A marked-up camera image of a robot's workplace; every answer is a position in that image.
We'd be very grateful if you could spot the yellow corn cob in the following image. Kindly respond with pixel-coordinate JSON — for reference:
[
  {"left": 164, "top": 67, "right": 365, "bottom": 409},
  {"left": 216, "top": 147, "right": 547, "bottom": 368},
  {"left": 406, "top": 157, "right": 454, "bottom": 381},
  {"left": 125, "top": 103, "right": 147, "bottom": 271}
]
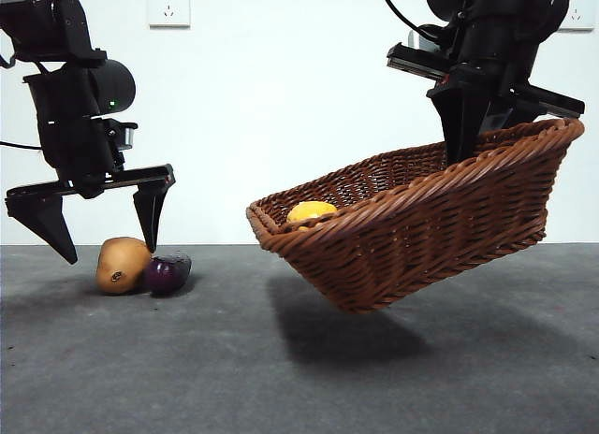
[{"left": 285, "top": 200, "right": 339, "bottom": 232}]

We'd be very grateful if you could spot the brown potato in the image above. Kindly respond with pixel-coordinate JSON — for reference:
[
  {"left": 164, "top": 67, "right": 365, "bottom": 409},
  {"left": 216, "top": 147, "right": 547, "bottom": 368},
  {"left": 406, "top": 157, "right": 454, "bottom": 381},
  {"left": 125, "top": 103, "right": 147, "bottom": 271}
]
[{"left": 95, "top": 237, "right": 153, "bottom": 296}]

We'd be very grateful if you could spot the white wall power socket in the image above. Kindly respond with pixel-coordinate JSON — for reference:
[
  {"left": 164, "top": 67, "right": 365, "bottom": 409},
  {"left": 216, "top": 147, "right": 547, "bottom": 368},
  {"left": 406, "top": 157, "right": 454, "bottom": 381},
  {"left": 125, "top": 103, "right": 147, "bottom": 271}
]
[
  {"left": 559, "top": 0, "right": 595, "bottom": 32},
  {"left": 148, "top": 0, "right": 192, "bottom": 29}
]

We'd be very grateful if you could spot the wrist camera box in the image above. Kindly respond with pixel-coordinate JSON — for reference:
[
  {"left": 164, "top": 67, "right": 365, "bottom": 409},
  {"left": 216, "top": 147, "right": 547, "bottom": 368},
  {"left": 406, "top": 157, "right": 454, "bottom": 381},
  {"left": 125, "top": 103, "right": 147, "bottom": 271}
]
[
  {"left": 407, "top": 30, "right": 442, "bottom": 52},
  {"left": 111, "top": 120, "right": 139, "bottom": 151}
]

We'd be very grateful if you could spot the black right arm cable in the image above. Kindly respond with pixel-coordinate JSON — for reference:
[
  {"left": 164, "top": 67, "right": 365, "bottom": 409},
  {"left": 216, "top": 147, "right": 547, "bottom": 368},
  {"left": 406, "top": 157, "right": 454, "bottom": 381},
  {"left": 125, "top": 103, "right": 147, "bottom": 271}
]
[{"left": 378, "top": 0, "right": 453, "bottom": 43}]

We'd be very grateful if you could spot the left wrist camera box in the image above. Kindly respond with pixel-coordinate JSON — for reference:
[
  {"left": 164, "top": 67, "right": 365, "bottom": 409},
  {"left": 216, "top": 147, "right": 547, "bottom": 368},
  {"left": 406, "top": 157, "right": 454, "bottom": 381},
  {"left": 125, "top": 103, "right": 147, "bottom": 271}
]
[{"left": 111, "top": 120, "right": 139, "bottom": 151}]

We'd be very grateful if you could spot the purple eggplant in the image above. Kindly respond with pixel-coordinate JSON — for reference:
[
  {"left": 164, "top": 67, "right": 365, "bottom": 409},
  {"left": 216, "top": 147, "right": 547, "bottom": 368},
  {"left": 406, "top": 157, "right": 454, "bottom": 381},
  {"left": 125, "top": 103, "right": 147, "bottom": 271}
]
[{"left": 142, "top": 253, "right": 193, "bottom": 297}]

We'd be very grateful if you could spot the brown wicker basket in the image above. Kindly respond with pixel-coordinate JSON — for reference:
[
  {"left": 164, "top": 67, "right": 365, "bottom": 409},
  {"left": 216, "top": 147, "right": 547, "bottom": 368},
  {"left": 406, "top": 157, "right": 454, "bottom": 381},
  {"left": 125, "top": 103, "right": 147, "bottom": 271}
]
[{"left": 246, "top": 118, "right": 586, "bottom": 315}]

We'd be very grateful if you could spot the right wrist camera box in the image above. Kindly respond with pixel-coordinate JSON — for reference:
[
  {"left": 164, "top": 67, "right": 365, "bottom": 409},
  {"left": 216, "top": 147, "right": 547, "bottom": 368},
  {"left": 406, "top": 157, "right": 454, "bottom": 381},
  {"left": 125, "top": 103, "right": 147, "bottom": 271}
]
[{"left": 407, "top": 30, "right": 442, "bottom": 52}]

